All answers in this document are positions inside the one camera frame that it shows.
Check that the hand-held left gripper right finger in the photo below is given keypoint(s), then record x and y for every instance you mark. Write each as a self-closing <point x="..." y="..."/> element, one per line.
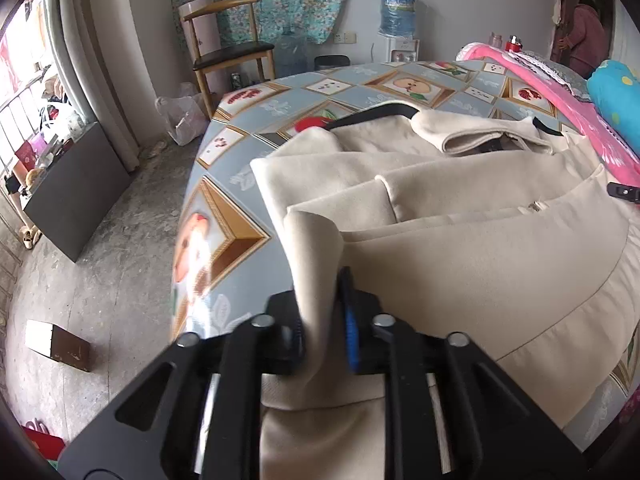
<point x="350" y="330"/>

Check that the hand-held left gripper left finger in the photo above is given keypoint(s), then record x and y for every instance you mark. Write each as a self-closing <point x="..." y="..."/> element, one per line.
<point x="287" y="342"/>

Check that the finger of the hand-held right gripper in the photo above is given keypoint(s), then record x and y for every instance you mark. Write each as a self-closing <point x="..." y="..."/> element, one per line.
<point x="625" y="191"/>

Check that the beige zip jacket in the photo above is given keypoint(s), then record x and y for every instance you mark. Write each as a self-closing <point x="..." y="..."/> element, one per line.
<point x="475" y="260"/>

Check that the pink blanket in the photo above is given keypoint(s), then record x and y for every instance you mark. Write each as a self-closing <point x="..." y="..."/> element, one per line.
<point x="575" y="115"/>

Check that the blue dotted pillow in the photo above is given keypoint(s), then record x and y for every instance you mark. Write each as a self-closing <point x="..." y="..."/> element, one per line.
<point x="617" y="95"/>

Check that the grey lace-edged cloth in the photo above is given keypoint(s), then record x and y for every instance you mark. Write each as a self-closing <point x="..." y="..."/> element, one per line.
<point x="555" y="72"/>

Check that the red jar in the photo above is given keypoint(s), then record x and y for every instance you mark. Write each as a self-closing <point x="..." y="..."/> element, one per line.
<point x="514" y="44"/>

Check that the brown cardboard box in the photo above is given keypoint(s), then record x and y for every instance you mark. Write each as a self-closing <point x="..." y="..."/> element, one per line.
<point x="65" y="347"/>

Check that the fruit patterned tablecloth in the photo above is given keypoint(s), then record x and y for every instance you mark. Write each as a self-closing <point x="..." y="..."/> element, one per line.
<point x="240" y="125"/>

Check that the clear plastic bag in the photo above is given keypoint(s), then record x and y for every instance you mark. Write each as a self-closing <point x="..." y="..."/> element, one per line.
<point x="182" y="117"/>

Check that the dark grey cabinet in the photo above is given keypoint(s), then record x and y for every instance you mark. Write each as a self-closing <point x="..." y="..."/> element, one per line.
<point x="75" y="195"/>

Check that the white water dispenser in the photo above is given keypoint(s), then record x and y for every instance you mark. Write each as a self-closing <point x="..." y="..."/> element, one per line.
<point x="404" y="50"/>

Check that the red gift bag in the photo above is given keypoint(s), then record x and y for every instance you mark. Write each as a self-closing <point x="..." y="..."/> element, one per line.
<point x="45" y="447"/>

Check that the beige sandals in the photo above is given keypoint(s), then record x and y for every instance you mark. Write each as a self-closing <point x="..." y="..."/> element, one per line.
<point x="30" y="239"/>

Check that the clear empty water jug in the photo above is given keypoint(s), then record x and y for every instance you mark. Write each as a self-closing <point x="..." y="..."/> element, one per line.
<point x="291" y="55"/>

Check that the blue water bottle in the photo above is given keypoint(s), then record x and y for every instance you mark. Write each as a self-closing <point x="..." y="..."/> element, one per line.
<point x="398" y="10"/>

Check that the wooden chair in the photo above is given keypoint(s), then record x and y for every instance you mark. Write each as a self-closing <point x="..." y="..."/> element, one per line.
<point x="235" y="55"/>

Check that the white plastic bag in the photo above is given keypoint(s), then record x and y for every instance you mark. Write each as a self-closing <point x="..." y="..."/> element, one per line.
<point x="62" y="117"/>

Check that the pale pink tall bin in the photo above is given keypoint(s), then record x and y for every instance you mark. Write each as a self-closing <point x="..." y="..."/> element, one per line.
<point x="205" y="35"/>

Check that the red box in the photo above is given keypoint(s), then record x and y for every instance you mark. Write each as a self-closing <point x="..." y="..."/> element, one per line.
<point x="30" y="155"/>

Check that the grey curtain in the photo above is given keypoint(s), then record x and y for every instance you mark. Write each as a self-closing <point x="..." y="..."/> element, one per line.
<point x="100" y="60"/>

